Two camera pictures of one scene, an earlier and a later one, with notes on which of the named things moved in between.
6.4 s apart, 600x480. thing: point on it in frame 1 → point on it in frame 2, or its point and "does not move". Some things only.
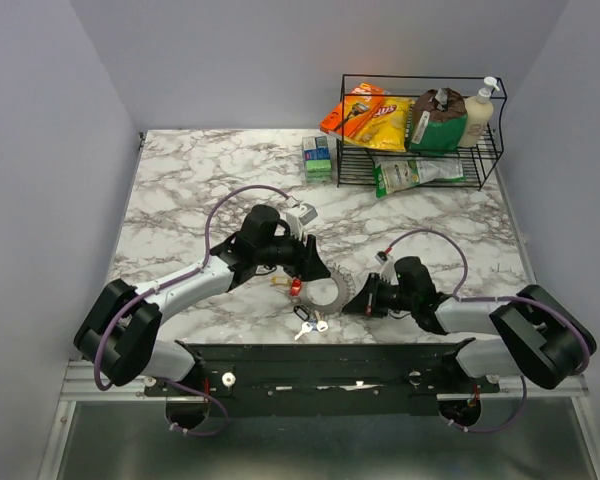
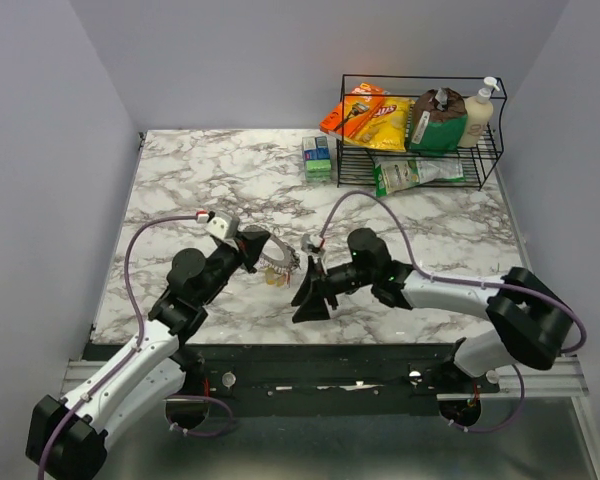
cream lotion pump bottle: x=479 y=110 does not move
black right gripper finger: x=366 y=302 → x=314 y=308
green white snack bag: x=396 y=173 does not move
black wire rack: x=417 y=130 does not move
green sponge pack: x=317 y=159 does not move
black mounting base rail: x=325 y=380 does not move
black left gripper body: x=285 y=253 → x=224 y=263
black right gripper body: x=393 y=297 → x=343 y=278
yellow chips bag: x=385 y=126 does not move
